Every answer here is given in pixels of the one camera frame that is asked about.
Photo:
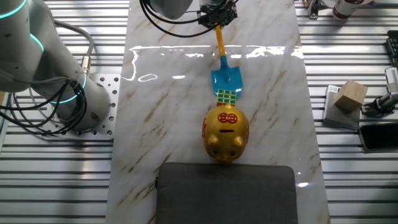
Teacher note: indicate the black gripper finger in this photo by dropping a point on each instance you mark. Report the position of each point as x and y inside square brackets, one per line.
[225, 23]
[214, 24]

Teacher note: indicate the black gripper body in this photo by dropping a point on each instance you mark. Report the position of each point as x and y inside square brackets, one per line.
[219, 14]

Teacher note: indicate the blue yellow toy shovel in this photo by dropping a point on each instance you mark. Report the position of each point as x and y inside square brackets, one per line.
[227, 77]

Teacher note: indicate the green white rubik's cube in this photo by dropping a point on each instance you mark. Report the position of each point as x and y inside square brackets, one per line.
[226, 97]

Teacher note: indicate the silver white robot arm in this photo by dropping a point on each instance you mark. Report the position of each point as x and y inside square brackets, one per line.
[31, 62]

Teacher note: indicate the small metal stand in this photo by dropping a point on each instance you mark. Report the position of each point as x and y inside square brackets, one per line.
[314, 9]

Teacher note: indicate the white marble pattern board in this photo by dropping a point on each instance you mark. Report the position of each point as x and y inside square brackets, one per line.
[174, 109]

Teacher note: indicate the golden piggy bank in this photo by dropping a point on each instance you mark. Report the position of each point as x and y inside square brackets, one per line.
[225, 133]

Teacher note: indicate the red white can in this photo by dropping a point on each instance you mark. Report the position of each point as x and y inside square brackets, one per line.
[343, 8]

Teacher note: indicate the light wooden cube block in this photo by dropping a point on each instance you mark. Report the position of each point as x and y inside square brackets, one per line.
[351, 95]

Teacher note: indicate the silver metal plate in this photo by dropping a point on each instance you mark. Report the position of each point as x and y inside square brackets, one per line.
[337, 116]

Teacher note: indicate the black keyboard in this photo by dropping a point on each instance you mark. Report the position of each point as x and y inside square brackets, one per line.
[393, 46]

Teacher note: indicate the grey fabric laptop sleeve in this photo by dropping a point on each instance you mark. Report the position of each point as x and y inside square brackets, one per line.
[227, 196]

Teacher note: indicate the black smartphone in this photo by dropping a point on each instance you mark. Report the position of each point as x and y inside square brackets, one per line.
[379, 136]

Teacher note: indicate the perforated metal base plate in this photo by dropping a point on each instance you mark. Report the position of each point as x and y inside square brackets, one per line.
[112, 105]

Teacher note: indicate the silver ridged camera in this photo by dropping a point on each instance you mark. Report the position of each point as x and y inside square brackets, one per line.
[392, 79]

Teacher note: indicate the small silver camera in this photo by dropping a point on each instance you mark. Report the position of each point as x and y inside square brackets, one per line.
[385, 102]

